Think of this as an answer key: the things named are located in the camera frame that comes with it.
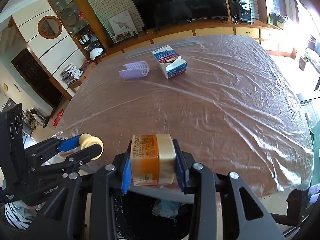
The black television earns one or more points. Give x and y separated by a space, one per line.
156 13

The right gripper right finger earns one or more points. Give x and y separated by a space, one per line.
243 214

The small wooden side table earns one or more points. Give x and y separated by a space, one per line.
81 79

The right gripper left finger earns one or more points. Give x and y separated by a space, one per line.
84 205

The white helmet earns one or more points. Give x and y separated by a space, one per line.
96 52

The glass display cabinet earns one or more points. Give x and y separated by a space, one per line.
81 23

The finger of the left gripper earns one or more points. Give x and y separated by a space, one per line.
71 163
55 145

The grey table inlay strip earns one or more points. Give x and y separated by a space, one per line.
171 46

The blue white medicine box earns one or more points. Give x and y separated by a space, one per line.
170 62

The wooden tv cabinet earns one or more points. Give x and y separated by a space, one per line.
275 41

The round framed wall picture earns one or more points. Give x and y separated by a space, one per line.
49 27

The purple plastic basket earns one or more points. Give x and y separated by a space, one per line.
135 70

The black coffee machine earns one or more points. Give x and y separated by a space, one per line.
240 11

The stack of books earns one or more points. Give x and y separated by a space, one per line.
71 73

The orange plastic jar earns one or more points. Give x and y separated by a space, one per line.
152 159

